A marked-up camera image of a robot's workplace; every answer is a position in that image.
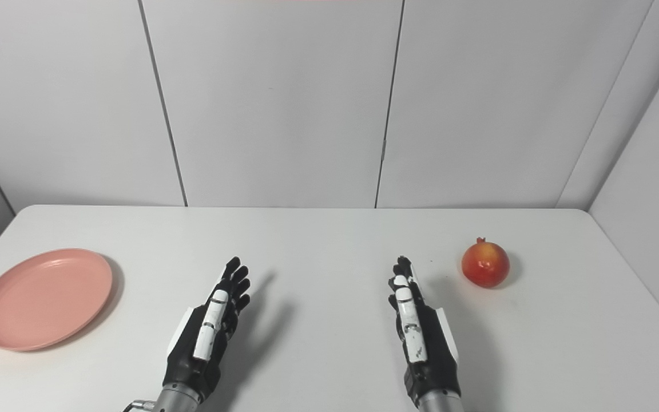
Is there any pink round plate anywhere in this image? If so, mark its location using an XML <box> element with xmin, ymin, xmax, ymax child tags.
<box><xmin>0</xmin><ymin>248</ymin><xmax>114</xmax><ymax>352</ymax></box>

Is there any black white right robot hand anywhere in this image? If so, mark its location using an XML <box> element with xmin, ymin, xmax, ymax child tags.
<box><xmin>388</xmin><ymin>255</ymin><xmax>462</xmax><ymax>408</ymax></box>

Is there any red pomegranate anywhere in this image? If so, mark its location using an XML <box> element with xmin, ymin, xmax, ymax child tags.
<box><xmin>461</xmin><ymin>237</ymin><xmax>510</xmax><ymax>288</ymax></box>

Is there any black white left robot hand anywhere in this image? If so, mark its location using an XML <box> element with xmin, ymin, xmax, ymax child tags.
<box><xmin>162</xmin><ymin>256</ymin><xmax>252</xmax><ymax>402</ymax></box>

